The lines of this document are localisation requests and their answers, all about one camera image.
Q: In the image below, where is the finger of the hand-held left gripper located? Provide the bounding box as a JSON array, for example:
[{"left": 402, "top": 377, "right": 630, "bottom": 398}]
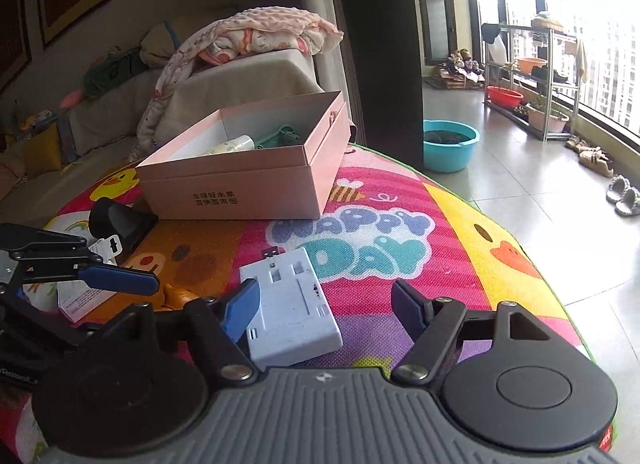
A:
[
  {"left": 0, "top": 223, "right": 90, "bottom": 257},
  {"left": 10, "top": 250, "right": 161, "bottom": 296}
]

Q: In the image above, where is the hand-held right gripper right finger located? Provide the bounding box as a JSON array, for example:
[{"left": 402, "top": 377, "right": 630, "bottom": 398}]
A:
[{"left": 391, "top": 280, "right": 572, "bottom": 385}]

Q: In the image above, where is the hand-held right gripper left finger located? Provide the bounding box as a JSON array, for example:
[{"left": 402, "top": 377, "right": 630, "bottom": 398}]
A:
[{"left": 99, "top": 279, "right": 261, "bottom": 385}]

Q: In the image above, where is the long white carton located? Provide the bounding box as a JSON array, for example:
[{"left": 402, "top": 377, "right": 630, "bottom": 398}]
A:
[{"left": 22, "top": 278, "right": 120, "bottom": 323}]

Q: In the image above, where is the white power adapter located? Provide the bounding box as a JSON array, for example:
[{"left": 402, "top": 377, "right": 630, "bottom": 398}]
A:
[{"left": 239, "top": 246, "right": 344, "bottom": 370}]

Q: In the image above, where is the pink cardboard box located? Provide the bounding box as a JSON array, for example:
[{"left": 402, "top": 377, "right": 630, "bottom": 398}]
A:
[{"left": 135, "top": 90, "right": 353, "bottom": 221}]

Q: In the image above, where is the cream lotion tube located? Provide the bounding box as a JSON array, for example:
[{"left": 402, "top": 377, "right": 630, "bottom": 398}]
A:
[{"left": 202, "top": 135, "right": 256, "bottom": 157}]

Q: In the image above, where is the teal crank handle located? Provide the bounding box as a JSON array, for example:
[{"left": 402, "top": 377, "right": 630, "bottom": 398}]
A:
[{"left": 254, "top": 124, "right": 301, "bottom": 150}]

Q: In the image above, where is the white paper tag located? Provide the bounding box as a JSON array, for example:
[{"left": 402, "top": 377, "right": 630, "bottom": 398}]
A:
[{"left": 86, "top": 235, "right": 125, "bottom": 265}]

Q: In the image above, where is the black dryer nozzle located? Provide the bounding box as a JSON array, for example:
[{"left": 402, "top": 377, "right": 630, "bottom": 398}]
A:
[{"left": 88, "top": 197, "right": 160, "bottom": 255}]

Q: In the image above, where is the brown toy bear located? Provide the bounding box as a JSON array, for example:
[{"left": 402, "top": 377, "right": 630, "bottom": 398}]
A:
[{"left": 160, "top": 283, "right": 201, "bottom": 313}]

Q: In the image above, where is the yellow cushion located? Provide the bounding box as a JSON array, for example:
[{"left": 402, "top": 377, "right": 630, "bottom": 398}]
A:
[{"left": 21, "top": 125, "right": 64, "bottom": 175}]

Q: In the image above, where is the colourful cartoon play mat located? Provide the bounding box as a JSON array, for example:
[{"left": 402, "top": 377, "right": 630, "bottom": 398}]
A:
[{"left": 0, "top": 143, "right": 614, "bottom": 464}]

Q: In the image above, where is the blue plastic basin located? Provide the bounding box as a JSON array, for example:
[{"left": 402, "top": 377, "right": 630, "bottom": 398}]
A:
[{"left": 423, "top": 119, "right": 481, "bottom": 174}]

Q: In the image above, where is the green plush toy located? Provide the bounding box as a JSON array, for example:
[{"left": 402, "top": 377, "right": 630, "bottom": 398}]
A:
[{"left": 81, "top": 46, "right": 149, "bottom": 100}]

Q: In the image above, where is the beige pillow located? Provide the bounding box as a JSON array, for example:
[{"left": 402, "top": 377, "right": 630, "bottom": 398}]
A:
[{"left": 139, "top": 20, "right": 189, "bottom": 67}]

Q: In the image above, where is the red plastic basin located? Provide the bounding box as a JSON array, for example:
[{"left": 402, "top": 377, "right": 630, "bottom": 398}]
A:
[{"left": 485, "top": 86, "right": 525, "bottom": 111}]

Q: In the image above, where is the beige sofa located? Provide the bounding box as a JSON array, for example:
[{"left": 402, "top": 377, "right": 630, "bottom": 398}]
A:
[{"left": 0, "top": 46, "right": 327, "bottom": 215}]

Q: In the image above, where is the beige planter trough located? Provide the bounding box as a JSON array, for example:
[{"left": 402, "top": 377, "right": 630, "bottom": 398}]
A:
[{"left": 524, "top": 104, "right": 571, "bottom": 134}]

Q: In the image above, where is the beige shoe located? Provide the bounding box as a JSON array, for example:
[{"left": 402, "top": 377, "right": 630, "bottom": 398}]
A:
[
  {"left": 578, "top": 148, "right": 615, "bottom": 179},
  {"left": 565, "top": 136, "right": 601, "bottom": 153}
]

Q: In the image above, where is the grey slipper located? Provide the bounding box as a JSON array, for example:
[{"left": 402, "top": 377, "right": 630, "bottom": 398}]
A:
[
  {"left": 605, "top": 175, "right": 632, "bottom": 203},
  {"left": 614, "top": 187, "right": 640, "bottom": 217}
]

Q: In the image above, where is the pile of shoes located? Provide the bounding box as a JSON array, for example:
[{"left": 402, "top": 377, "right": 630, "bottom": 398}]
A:
[{"left": 439, "top": 48, "right": 486, "bottom": 90}]

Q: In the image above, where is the metal storage rack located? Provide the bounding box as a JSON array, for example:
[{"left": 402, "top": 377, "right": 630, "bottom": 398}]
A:
[{"left": 481, "top": 22, "right": 584, "bottom": 143}]

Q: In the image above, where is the orange plastic basin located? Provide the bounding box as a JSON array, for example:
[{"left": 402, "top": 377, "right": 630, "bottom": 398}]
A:
[{"left": 516, "top": 57, "right": 550, "bottom": 76}]

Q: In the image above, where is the floral pink blanket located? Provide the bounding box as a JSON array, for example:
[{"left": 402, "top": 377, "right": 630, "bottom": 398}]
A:
[{"left": 136, "top": 6, "right": 345, "bottom": 163}]

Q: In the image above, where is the white hanging cloth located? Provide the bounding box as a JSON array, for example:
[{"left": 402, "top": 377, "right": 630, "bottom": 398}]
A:
[{"left": 487, "top": 24, "right": 506, "bottom": 65}]

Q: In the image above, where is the framed glass door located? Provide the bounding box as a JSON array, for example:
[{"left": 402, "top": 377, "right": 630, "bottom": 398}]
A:
[{"left": 418, "top": 0, "right": 459, "bottom": 62}]

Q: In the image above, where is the beige curtain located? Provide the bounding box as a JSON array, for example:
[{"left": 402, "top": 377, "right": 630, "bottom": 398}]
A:
[{"left": 295, "top": 0, "right": 362, "bottom": 145}]

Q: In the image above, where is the yellow hanging towel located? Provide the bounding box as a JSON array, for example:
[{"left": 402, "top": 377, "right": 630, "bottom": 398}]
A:
[{"left": 574, "top": 38, "right": 589, "bottom": 83}]

